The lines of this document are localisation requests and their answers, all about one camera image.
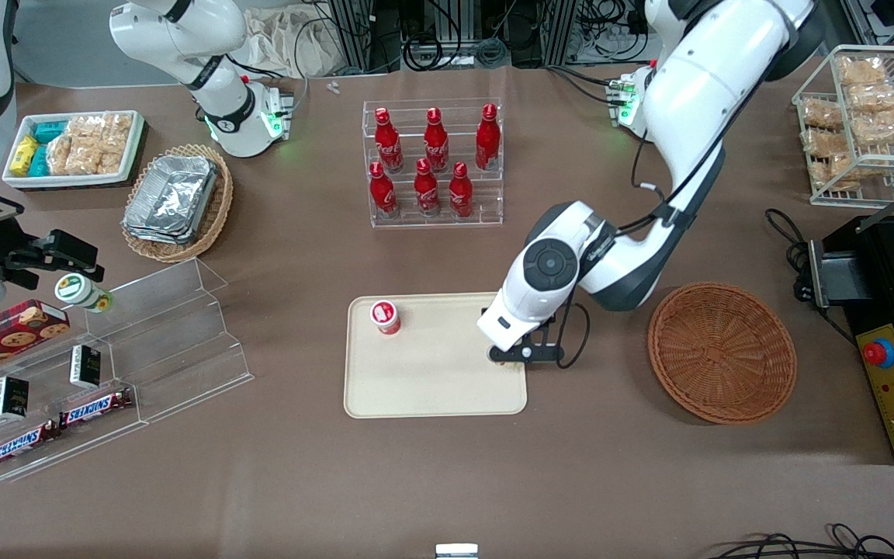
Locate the clear acrylic stepped shelf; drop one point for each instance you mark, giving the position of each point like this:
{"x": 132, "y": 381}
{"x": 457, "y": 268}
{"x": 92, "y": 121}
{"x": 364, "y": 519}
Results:
{"x": 183, "y": 349}

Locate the aluminium foil tray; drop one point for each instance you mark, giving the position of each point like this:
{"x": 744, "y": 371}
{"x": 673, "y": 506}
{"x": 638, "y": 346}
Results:
{"x": 171, "y": 194}
{"x": 160, "y": 237}

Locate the black countertop appliance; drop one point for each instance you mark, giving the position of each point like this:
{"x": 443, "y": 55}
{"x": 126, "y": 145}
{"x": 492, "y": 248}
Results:
{"x": 881, "y": 272}

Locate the aluminium frame corner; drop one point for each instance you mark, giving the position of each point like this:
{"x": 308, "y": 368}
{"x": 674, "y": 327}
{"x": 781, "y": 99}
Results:
{"x": 893, "y": 19}

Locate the clear acrylic bottle rack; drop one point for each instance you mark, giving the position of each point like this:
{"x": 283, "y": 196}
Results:
{"x": 431, "y": 221}

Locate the red cola bottle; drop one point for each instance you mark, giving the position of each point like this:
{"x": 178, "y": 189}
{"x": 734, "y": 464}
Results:
{"x": 382, "y": 192}
{"x": 487, "y": 138}
{"x": 387, "y": 141}
{"x": 460, "y": 192}
{"x": 426, "y": 188}
{"x": 436, "y": 141}

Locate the teal snack pack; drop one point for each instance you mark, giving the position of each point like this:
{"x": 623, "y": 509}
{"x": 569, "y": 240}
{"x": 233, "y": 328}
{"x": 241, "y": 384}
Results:
{"x": 50, "y": 130}
{"x": 40, "y": 161}

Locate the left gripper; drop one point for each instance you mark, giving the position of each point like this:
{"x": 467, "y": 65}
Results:
{"x": 484, "y": 310}

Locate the aluminium frame post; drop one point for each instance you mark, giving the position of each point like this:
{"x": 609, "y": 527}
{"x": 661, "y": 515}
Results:
{"x": 559, "y": 31}

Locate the yellow snack pack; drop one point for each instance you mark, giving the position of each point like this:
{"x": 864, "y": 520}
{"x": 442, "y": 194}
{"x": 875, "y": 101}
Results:
{"x": 24, "y": 155}

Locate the snickers chocolate bar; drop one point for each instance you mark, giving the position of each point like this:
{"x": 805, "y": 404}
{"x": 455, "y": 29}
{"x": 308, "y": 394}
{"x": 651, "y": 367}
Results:
{"x": 96, "y": 408}
{"x": 24, "y": 444}

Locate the round brown wicker basket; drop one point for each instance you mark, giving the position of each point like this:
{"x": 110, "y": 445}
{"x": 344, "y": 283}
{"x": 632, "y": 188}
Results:
{"x": 722, "y": 353}

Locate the red emergency stop button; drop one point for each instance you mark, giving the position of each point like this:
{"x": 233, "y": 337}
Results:
{"x": 878, "y": 353}

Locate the red white lidded cup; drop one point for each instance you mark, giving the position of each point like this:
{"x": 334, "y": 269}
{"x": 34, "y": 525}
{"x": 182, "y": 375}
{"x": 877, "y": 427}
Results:
{"x": 386, "y": 317}

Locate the white plastic bin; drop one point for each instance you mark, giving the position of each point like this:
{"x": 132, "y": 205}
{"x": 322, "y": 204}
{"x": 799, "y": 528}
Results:
{"x": 16, "y": 180}

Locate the cream plastic tray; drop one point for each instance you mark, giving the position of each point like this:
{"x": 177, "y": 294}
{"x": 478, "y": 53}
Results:
{"x": 431, "y": 373}

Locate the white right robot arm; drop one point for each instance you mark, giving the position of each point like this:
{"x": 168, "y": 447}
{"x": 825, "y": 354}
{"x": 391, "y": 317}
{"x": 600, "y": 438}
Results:
{"x": 175, "y": 31}

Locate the small dark snack box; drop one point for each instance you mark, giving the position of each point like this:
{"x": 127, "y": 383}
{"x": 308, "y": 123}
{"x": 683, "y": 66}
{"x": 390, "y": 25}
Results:
{"x": 85, "y": 366}
{"x": 9, "y": 397}

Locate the beige cloth bag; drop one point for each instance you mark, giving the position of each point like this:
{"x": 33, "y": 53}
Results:
{"x": 292, "y": 43}

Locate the rice cracker snack pack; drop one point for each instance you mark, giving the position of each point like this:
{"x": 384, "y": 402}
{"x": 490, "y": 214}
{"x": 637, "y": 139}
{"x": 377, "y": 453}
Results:
{"x": 60, "y": 155}
{"x": 843, "y": 169}
{"x": 84, "y": 159}
{"x": 885, "y": 126}
{"x": 878, "y": 97}
{"x": 862, "y": 70}
{"x": 823, "y": 142}
{"x": 821, "y": 112}
{"x": 119, "y": 126}
{"x": 112, "y": 155}
{"x": 88, "y": 126}

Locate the white grey mount block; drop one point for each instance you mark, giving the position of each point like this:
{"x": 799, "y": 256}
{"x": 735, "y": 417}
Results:
{"x": 456, "y": 551}

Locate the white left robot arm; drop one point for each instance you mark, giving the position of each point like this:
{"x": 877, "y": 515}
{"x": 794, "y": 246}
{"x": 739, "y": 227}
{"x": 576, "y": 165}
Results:
{"x": 695, "y": 85}

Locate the green white lidded cup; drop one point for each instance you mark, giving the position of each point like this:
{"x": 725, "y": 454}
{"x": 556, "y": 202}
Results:
{"x": 78, "y": 291}

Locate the red cookie box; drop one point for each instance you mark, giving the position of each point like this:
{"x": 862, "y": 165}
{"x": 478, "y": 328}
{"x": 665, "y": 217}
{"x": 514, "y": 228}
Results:
{"x": 8, "y": 334}

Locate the oval brown wicker basket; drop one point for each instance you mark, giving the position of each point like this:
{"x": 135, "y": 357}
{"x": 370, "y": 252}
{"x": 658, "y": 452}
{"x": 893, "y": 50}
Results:
{"x": 218, "y": 210}

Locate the aluminium frame rack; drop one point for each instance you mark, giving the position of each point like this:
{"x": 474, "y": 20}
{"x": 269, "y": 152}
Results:
{"x": 362, "y": 35}

